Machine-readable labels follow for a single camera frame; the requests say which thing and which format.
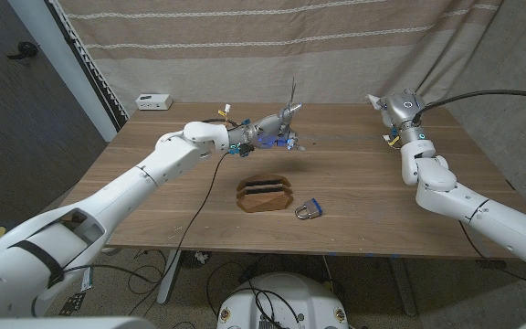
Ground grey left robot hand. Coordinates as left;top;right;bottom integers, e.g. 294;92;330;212
243;101;307;153

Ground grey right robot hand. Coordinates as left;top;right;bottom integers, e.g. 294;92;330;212
366;88;427;143

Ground grey handled scissors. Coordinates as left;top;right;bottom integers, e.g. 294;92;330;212
283;76;303;124

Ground brown wooden scissors holder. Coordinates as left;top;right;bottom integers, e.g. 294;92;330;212
236;172;294;214

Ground beige striped backdrop curtain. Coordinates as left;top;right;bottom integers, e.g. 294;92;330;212
57;0;504;115

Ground silver padlock with blue base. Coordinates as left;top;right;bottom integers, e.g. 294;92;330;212
294;198;323;221

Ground white power strip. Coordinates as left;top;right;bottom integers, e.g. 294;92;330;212
135;93;174;111

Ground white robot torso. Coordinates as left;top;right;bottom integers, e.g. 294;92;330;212
216;272;350;329

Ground white table leg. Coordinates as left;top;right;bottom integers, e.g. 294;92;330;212
156;249;183;305
389;256;418;317

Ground dark grey door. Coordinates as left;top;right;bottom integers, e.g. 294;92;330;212
0;0;109;225

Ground white robot chest cover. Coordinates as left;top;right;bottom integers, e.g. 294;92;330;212
0;316;157;329

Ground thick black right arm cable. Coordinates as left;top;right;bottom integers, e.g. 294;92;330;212
411;89;526;125

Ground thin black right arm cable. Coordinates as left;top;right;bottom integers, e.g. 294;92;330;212
458;220;526;293

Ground black backdrop frame pole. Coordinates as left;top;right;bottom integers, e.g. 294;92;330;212
46;0;130;133

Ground black door handle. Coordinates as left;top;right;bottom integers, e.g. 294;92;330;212
6;41;39;60

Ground black perforated floor bracket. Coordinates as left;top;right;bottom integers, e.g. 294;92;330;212
58;292;86;317

